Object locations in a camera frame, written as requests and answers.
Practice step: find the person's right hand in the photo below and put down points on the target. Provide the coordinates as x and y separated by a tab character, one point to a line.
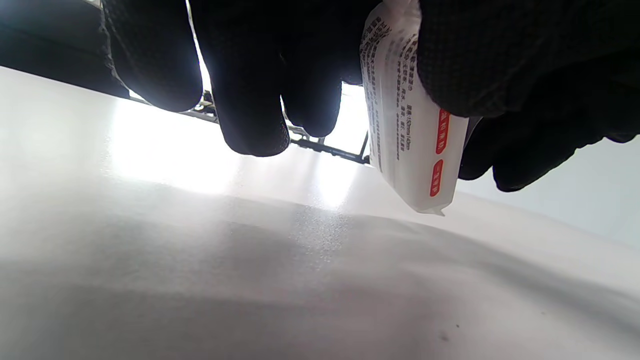
550	125

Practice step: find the person's left hand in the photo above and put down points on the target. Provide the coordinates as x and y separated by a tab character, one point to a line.
250	60

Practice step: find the white packet with red labels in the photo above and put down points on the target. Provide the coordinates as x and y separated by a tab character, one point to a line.
410	135

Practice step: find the dark background panel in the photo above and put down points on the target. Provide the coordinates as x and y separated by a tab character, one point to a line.
50	40

